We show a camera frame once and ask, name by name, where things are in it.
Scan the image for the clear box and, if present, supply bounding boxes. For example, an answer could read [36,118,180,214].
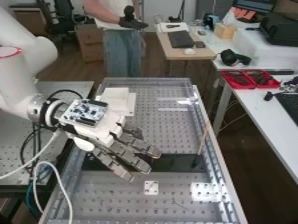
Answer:
[39,77,250,224]

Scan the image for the white cable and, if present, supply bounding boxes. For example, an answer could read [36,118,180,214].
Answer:
[0,129,75,224]

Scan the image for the cardboard box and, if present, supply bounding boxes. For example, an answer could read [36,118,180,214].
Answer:
[75,23,106,63]

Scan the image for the wooden desk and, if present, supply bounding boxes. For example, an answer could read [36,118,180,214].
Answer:
[154,22,220,78]

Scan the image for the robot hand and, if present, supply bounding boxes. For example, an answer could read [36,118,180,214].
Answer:
[56,98,164,184]

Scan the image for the black cable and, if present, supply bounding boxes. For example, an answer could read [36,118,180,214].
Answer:
[19,89,85,174]

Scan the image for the black keyboard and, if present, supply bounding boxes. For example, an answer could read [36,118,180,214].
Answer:
[273,92,298,127]
[166,30,197,49]

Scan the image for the person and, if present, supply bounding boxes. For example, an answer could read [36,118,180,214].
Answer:
[81,0,150,79]

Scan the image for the thin stick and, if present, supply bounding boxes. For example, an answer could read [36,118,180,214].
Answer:
[190,113,213,168]

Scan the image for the white desk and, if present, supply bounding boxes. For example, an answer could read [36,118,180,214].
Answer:
[194,6,298,184]

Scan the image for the black headphones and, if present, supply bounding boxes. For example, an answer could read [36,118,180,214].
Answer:
[220,48,253,67]

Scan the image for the black office chair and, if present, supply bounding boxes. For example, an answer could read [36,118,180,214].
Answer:
[36,0,77,35]

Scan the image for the small wooden box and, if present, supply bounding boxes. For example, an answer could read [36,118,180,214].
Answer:
[214,22,237,41]

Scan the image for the large black case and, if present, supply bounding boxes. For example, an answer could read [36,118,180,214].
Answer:
[258,12,298,47]

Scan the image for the black plate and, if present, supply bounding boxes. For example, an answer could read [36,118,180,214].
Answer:
[81,152,210,175]

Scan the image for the small white square plate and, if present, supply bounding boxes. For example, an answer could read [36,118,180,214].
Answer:
[142,180,160,196]

